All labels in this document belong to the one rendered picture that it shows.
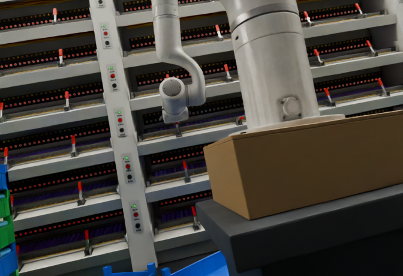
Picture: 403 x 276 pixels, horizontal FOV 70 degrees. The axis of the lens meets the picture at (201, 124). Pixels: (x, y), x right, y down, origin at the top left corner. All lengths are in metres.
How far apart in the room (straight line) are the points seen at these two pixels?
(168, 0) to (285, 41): 0.62
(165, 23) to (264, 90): 0.61
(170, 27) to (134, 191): 0.65
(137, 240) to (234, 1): 0.97
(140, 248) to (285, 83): 0.95
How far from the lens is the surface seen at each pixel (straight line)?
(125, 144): 1.22
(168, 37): 0.99
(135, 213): 1.22
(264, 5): 0.50
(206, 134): 1.22
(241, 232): 0.32
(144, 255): 1.25
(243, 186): 0.35
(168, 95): 0.93
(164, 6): 1.02
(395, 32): 1.74
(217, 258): 1.07
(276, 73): 0.46
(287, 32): 0.49
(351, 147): 0.42
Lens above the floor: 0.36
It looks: 8 degrees up
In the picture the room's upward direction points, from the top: 12 degrees counter-clockwise
